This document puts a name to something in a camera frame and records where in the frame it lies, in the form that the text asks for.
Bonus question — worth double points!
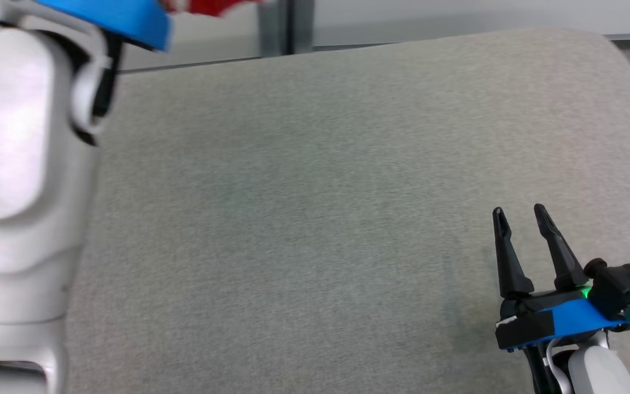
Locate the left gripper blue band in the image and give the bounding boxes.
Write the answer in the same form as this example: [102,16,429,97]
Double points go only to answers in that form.
[36,0,171,53]

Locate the grey double partition post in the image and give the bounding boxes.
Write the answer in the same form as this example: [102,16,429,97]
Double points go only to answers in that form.
[258,0,316,56]

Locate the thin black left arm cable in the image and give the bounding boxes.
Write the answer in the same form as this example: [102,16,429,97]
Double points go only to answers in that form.
[91,33,124,118]

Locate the red garment with white stripes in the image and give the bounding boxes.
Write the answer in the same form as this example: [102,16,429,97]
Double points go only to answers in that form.
[159,0,264,17]

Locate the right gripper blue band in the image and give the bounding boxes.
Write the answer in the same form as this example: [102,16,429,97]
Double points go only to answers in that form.
[492,204,630,352]

